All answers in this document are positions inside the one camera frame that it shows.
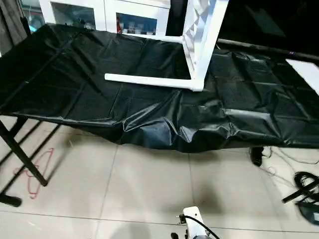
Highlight white plastic table leg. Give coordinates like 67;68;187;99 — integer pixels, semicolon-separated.
104;73;204;93
130;33;187;44

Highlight white plastic table top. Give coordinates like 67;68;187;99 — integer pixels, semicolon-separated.
181;0;230;93

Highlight black floor stand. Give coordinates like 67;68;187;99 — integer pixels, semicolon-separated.
282;171;319;226

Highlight black plastic mat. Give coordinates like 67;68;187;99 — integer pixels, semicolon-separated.
0;22;319;153

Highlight white flat sheet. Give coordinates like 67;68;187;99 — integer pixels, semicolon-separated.
285;59;319;96

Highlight silver metal bar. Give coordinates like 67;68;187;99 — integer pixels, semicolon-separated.
216;39;319;63

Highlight white glass-door cabinet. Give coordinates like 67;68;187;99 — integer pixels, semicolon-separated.
39;0;173;37

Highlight grey curtain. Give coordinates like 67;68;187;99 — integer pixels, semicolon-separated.
0;0;29;49

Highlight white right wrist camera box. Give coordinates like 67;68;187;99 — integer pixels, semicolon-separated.
181;206;203;239

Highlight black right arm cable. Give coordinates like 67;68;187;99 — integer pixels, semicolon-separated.
183;215;220;239

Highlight thin black floor cables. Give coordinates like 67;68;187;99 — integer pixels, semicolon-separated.
248;146;319;181

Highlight red wire clothes hanger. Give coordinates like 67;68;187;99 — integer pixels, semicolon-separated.
13;148;54;200

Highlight black folding table frame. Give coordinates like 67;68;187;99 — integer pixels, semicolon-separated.
0;117;61;208

